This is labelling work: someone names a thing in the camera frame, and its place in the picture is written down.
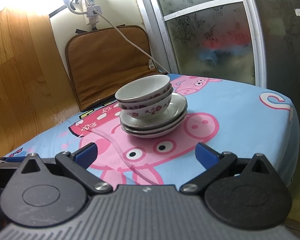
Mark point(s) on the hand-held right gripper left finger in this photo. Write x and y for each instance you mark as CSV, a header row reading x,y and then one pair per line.
x,y
86,153

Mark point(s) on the brown seat cushion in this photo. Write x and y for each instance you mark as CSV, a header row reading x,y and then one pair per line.
x,y
107,67

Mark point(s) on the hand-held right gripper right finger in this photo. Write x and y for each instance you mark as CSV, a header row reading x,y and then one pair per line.
x,y
205,155

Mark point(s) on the white floral plate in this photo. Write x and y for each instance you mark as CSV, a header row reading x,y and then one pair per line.
x,y
152,130
152,135
178,103

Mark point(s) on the blue cartoon printed blanket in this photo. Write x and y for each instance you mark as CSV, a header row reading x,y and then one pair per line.
x,y
240,120

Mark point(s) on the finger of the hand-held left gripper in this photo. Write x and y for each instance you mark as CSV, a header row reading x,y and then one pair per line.
x,y
0,162

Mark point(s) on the white floral bowl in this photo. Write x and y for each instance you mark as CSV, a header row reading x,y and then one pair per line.
x,y
142,87
163,96
145,114

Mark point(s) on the white plug-in lamp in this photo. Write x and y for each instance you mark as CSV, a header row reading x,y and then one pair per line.
x,y
68,1

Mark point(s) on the white power strip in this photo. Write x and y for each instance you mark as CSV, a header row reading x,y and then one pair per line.
x,y
91,7

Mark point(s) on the frosted glass sliding door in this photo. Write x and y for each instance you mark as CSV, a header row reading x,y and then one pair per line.
x,y
210,30

